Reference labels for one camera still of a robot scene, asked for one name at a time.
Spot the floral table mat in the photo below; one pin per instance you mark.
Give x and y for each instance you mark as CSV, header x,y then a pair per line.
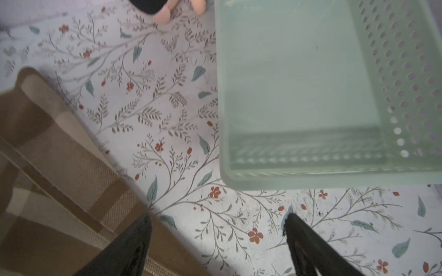
x,y
147,95

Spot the brown beige striped scarf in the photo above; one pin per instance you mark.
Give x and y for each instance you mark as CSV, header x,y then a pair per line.
x,y
62,203

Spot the doll with black hair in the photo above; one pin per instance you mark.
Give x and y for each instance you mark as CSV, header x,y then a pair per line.
x,y
161,9

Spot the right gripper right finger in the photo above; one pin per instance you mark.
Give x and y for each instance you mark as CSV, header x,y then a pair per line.
x,y
311,255

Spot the mint green plastic basket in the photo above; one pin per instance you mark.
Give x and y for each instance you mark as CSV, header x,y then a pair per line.
x,y
328,94

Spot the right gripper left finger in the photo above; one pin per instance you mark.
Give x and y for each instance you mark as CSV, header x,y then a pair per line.
x,y
126,255

